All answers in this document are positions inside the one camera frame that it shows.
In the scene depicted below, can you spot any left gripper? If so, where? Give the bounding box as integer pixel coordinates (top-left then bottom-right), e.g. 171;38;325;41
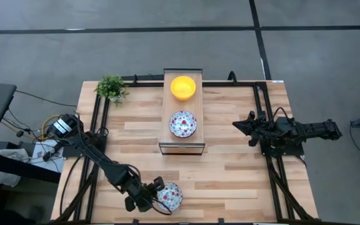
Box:
124;177;166;213

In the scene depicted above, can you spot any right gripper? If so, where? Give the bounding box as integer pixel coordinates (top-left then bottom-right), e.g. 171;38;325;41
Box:
232;111;267;148

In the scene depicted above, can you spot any floral patterned mini bowl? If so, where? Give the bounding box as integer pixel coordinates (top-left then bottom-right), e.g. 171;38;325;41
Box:
168;110;198;139
156;182;184;212

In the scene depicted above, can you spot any yellow plastic mini bowl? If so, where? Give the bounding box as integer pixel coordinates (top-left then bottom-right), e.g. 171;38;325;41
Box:
170;76;197;102

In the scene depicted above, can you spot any wooden shelf riser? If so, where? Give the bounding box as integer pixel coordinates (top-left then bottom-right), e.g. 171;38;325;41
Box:
158;67;206;156

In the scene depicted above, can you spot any white printed paper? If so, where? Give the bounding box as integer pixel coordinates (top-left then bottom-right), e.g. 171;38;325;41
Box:
31;139;64;165

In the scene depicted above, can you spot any small green potted plant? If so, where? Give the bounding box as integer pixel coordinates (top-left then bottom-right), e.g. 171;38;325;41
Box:
94;74;131;108

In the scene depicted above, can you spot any black desk beam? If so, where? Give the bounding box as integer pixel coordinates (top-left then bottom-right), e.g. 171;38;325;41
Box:
0;149;61;184

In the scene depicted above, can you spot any white plastic bag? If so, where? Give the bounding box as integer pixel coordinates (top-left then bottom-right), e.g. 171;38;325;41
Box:
0;148;23;188

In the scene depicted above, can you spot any black aluminium rig frame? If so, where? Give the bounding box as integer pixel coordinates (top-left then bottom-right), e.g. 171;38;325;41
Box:
51;70;320;225

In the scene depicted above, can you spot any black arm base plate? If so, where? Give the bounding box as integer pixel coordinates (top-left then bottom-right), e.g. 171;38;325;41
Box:
61;133;108;158
259;131;305;157

